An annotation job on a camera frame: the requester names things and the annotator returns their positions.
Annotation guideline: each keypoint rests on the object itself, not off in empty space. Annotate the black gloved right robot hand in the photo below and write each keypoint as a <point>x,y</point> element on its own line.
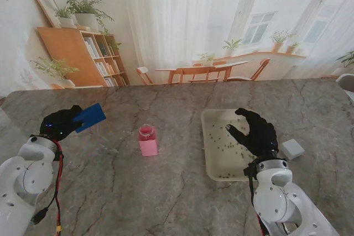
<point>260,136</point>

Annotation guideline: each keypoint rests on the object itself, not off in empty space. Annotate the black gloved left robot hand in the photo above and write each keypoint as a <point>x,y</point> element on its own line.
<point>55,125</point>

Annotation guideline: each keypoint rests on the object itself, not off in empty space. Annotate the white square jar lid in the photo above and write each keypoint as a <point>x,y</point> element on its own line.
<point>292,149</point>

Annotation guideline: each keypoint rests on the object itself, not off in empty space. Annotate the blue scraper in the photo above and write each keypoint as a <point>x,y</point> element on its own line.
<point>92,115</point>

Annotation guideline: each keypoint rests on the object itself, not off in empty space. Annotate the pink square jar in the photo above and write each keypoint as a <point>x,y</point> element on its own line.
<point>148,147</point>

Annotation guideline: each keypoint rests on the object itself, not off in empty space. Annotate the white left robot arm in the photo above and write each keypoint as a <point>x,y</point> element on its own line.
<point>25,180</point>

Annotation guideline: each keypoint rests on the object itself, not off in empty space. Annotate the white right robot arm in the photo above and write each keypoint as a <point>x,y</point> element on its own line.
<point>276,200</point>

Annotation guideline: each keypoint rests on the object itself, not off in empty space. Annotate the cream baking tray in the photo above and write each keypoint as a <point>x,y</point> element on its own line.
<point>218,161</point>

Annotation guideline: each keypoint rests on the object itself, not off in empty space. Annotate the scattered green beans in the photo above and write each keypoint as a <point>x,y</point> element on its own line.
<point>225,176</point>

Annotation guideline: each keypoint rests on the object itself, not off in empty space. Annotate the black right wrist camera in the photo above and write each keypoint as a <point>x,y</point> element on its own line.
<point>249,172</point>

